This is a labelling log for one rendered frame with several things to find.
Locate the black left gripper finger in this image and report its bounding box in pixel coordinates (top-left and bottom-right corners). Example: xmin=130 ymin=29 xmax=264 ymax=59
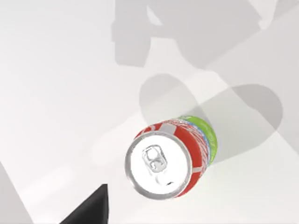
xmin=58 ymin=183 xmax=110 ymax=224

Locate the red and green can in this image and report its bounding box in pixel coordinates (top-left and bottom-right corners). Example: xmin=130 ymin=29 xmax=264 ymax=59
xmin=124 ymin=114 xmax=218 ymax=201

